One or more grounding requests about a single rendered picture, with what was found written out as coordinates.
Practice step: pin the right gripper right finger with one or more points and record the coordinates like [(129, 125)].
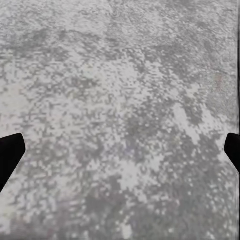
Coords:
[(232, 149)]

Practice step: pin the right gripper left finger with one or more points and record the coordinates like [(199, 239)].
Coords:
[(12, 149)]

